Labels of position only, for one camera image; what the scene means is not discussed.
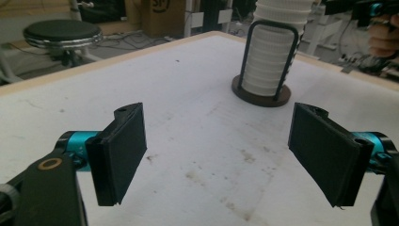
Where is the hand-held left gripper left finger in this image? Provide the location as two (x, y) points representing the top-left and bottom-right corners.
(56, 102), (148, 207)

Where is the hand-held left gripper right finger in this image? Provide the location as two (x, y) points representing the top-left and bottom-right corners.
(287, 102), (398, 209)

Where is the black wire lid holder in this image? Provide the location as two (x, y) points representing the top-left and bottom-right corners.
(231, 19), (299, 108)

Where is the stack of white paper cups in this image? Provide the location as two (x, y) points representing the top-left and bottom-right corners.
(241, 0), (315, 97)

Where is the round black stool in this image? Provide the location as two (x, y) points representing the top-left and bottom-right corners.
(23, 19), (104, 68)

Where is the brown cardboard box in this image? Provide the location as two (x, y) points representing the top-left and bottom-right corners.
(140, 0), (186, 39)

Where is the black floor cable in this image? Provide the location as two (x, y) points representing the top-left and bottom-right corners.
(100, 30), (172, 51)

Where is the white metal frame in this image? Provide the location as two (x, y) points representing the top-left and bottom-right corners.
(184, 0), (234, 38)

